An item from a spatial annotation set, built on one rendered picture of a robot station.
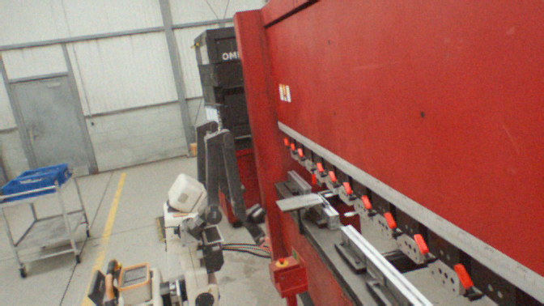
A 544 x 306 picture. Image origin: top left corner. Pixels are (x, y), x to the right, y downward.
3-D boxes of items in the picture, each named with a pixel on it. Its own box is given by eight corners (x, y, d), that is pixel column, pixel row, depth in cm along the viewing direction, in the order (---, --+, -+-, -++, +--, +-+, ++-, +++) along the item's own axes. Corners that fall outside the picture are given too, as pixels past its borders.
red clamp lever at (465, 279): (452, 265, 106) (473, 300, 100) (466, 261, 106) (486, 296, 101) (450, 267, 107) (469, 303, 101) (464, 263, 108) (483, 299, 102)
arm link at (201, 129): (193, 119, 226) (194, 121, 217) (216, 119, 230) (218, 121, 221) (194, 193, 235) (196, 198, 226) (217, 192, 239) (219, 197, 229)
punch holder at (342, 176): (338, 197, 204) (335, 167, 200) (354, 193, 205) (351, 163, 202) (350, 206, 190) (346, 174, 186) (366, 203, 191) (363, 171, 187)
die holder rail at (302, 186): (288, 182, 336) (286, 171, 334) (295, 180, 337) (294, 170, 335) (305, 201, 288) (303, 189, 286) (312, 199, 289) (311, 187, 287)
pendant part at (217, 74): (212, 153, 386) (196, 65, 365) (235, 147, 395) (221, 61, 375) (230, 162, 341) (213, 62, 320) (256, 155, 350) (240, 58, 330)
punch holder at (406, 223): (397, 247, 147) (394, 206, 143) (418, 242, 148) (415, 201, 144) (419, 266, 132) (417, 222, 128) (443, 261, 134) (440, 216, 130)
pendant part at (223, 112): (210, 140, 374) (203, 103, 366) (222, 138, 379) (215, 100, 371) (226, 146, 335) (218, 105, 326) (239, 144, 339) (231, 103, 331)
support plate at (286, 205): (275, 202, 261) (275, 201, 261) (313, 194, 266) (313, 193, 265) (282, 211, 244) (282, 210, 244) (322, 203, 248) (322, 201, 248)
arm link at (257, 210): (232, 208, 197) (235, 214, 189) (250, 193, 199) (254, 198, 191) (246, 224, 201) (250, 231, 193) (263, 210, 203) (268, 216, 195)
